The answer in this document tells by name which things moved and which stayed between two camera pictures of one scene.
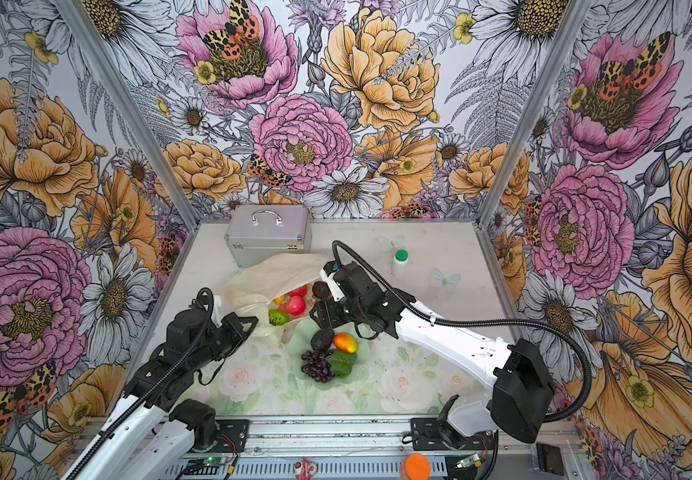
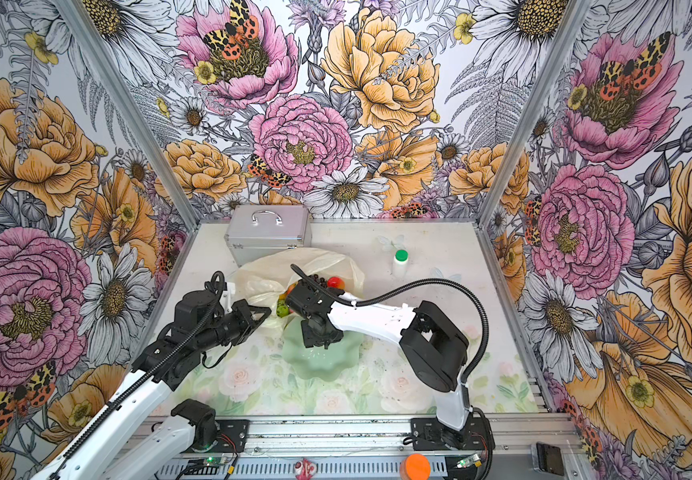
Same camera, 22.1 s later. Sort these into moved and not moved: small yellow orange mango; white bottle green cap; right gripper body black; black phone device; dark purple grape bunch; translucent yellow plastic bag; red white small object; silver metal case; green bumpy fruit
Moved: dark purple grape bunch; small yellow orange mango; green bumpy fruit; translucent yellow plastic bag; right gripper body black
Not moved: red white small object; white bottle green cap; black phone device; silver metal case
